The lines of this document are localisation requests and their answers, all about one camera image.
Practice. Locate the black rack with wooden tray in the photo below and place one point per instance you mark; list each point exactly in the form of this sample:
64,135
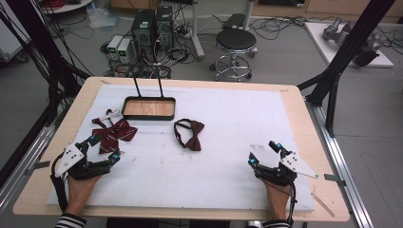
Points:
149,108

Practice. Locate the white desk leg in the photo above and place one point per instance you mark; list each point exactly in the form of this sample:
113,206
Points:
197,31

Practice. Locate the grey metal bracket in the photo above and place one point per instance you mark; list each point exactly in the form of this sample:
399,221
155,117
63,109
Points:
38,166
334,179

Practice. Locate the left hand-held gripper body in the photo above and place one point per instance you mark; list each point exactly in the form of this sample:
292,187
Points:
74,164

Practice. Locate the person's right hand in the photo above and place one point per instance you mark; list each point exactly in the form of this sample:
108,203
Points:
278,202

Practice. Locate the wooden table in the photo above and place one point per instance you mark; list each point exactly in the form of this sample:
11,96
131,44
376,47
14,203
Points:
316,126

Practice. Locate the thin wooden stick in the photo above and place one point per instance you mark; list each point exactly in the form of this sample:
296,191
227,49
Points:
323,205

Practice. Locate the plain burgundy bow tie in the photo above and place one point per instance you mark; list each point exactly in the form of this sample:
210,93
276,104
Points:
194,139

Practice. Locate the person's left hand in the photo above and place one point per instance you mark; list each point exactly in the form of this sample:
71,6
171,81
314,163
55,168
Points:
79,194

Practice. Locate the slim black computer tower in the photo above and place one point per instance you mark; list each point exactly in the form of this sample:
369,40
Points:
164,27

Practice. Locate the white power supply box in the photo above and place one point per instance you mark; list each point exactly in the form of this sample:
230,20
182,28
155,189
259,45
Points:
114,46
124,50

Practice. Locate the round white table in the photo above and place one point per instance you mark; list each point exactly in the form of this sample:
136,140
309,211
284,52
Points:
68,7

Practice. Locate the flat black floor device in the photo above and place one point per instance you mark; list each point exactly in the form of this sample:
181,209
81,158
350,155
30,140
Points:
234,21

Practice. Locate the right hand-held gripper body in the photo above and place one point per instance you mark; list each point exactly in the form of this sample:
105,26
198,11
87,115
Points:
278,175

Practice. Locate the striped burgundy bow tie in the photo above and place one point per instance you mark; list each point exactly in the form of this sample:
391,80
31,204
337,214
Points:
115,133

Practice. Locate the black round stool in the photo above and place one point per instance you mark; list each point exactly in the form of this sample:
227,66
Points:
236,39

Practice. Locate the white floor board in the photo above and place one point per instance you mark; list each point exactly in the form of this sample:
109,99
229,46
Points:
323,47

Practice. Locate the grey robot part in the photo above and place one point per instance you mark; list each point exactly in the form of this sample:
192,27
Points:
337,31

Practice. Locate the clear plastic bag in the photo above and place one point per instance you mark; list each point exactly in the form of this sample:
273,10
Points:
103,17

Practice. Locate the large black computer tower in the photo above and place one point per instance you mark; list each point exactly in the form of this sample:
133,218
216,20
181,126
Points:
143,34

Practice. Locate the white foam mat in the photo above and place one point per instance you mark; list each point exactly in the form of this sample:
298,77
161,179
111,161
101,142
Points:
206,171

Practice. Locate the aluminium rail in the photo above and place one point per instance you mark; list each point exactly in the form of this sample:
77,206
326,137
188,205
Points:
19,164
342,164

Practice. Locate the black metal frame strut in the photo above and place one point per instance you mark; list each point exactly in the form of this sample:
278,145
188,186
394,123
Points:
348,53

